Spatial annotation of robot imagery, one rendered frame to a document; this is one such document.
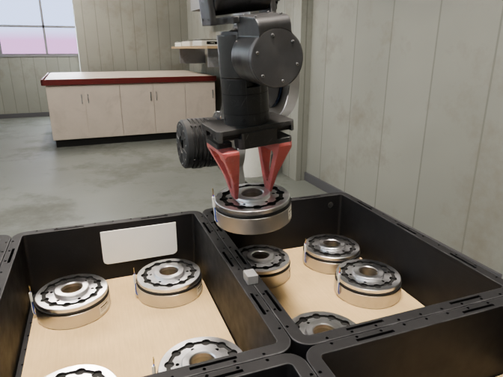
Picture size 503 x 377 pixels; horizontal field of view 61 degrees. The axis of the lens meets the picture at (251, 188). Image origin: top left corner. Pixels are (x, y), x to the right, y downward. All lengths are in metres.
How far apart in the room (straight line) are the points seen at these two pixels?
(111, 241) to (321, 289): 0.36
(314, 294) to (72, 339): 0.36
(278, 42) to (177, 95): 5.60
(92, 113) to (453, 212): 4.52
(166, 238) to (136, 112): 5.23
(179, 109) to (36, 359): 5.53
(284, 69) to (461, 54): 2.27
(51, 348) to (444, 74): 2.47
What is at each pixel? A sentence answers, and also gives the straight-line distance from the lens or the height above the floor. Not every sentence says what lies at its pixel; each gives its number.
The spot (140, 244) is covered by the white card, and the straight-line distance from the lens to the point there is 0.76.
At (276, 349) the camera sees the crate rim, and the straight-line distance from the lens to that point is 0.44.
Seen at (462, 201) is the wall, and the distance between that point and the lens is 2.70.
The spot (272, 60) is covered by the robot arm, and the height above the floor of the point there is 1.19.
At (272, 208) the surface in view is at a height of 1.02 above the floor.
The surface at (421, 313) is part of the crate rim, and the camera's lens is 0.52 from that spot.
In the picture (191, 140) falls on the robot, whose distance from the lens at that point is 1.46.
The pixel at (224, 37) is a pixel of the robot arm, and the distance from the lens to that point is 0.51.
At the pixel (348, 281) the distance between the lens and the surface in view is 0.69.
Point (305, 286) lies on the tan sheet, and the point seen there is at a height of 0.83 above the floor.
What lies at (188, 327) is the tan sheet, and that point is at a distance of 0.64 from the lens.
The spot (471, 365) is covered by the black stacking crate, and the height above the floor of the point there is 0.86.
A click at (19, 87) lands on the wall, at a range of 8.97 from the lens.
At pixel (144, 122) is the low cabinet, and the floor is 0.26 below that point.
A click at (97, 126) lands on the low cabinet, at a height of 0.25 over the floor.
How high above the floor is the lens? 1.20
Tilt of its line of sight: 18 degrees down
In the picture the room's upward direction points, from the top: straight up
